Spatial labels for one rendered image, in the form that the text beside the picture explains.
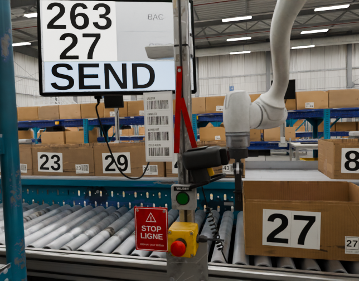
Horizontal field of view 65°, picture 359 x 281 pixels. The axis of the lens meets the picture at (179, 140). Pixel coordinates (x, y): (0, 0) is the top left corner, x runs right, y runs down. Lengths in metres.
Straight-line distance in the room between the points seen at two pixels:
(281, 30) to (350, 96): 5.27
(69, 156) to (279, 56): 1.18
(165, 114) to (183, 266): 0.43
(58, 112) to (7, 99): 6.84
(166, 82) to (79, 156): 0.86
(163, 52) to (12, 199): 0.61
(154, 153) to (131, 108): 5.61
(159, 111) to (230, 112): 0.32
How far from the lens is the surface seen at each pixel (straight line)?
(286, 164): 1.72
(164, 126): 0.80
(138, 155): 1.48
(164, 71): 0.92
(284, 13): 0.95
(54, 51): 0.98
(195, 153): 0.72
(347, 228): 0.96
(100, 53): 0.94
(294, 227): 0.92
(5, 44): 0.52
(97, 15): 0.99
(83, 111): 6.96
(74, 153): 1.65
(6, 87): 0.51
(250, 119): 1.05
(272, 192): 1.19
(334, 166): 1.43
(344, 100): 6.16
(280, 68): 1.05
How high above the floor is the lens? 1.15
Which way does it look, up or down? 3 degrees down
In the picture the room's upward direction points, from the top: 2 degrees counter-clockwise
